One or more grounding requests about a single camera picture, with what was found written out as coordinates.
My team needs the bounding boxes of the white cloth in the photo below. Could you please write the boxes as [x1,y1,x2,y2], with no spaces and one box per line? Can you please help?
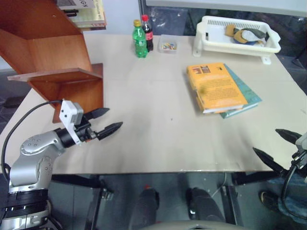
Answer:
[239,29,259,43]

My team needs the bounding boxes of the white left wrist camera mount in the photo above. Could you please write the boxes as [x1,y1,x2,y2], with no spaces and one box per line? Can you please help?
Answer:
[59,99,85,146]

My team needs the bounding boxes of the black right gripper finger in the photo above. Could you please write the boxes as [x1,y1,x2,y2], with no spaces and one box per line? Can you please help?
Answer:
[252,147,289,173]
[275,128,302,145]

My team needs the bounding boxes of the cola bottle red cap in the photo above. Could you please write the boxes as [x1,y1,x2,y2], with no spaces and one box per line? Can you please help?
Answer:
[141,14,154,53]

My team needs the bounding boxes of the mustard yellow cloth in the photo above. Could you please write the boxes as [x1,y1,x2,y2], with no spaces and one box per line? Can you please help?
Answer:
[224,24,243,44]

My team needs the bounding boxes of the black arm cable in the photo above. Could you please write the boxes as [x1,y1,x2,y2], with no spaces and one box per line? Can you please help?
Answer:
[281,165,307,219]
[0,100,64,175]

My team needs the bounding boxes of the teal book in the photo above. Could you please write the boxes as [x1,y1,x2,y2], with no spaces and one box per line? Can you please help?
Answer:
[219,63,262,119]

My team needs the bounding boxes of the white plastic basket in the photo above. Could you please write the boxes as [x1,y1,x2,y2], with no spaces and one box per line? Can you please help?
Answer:
[192,15,282,65]

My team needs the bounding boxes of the brown wooden bookshelf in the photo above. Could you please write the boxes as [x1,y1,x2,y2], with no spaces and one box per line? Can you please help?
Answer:
[0,0,104,124]

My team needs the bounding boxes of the person's dark shoe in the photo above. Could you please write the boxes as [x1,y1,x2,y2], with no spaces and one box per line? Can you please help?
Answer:
[258,190,281,213]

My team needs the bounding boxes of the grey robot torso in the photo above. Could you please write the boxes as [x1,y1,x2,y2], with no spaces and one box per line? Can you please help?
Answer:
[141,219,243,230]

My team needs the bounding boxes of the orange book with text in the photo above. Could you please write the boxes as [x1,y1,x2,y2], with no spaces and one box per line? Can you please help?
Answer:
[186,62,248,114]

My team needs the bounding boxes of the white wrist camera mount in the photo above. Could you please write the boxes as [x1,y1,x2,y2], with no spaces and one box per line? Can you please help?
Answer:
[59,99,85,146]
[295,132,307,154]

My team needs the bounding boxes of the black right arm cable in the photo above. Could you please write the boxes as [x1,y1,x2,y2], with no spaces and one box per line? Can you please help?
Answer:
[281,165,307,219]

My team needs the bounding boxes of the dark rounded robot foot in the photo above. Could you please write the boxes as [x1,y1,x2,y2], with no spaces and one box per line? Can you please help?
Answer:
[136,187,161,227]
[185,186,226,226]

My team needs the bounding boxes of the blue cloth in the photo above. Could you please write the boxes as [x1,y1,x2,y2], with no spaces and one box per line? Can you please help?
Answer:
[233,38,265,46]

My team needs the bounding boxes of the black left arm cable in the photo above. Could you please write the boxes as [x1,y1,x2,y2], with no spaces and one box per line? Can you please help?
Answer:
[0,100,64,175]

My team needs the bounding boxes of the person's blue jeans leg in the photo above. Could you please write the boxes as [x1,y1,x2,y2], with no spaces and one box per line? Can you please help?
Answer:
[265,170,307,224]

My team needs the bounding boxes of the green plastic bottle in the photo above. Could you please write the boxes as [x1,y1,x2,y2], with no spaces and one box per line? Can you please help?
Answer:
[132,19,149,58]

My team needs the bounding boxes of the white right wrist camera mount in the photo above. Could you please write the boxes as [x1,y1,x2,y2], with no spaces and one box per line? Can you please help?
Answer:
[295,132,307,154]

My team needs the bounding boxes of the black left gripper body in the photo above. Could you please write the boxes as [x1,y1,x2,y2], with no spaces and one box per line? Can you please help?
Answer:
[74,115,99,144]

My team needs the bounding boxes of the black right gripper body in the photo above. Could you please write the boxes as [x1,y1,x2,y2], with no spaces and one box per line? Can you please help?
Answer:
[291,150,307,170]

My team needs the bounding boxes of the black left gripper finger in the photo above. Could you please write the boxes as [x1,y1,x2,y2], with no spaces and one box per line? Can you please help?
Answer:
[96,121,124,141]
[83,107,110,121]

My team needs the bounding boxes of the white board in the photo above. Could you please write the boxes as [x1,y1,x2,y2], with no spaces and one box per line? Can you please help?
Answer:
[145,0,307,11]

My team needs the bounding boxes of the clear box of colourful pins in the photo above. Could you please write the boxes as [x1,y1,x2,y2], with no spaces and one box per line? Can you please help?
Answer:
[157,34,178,54]

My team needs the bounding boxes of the white floor cable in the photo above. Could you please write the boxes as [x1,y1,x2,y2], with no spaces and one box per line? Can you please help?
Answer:
[210,172,228,197]

